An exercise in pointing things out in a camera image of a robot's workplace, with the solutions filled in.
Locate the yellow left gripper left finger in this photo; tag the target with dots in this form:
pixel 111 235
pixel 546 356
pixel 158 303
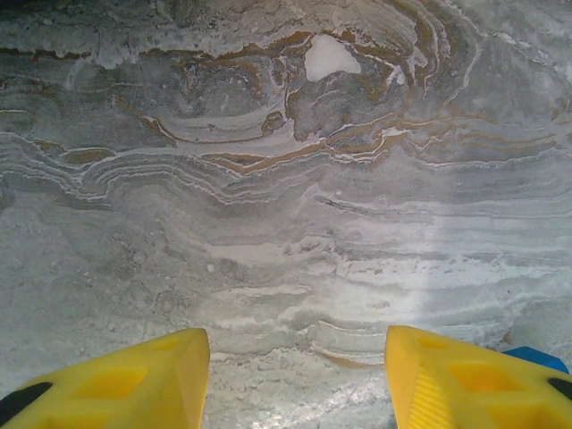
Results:
pixel 147 397

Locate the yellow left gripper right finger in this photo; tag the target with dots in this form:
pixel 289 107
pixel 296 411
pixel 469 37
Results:
pixel 429 393

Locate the blue toy brick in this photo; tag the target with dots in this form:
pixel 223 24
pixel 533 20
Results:
pixel 538 356

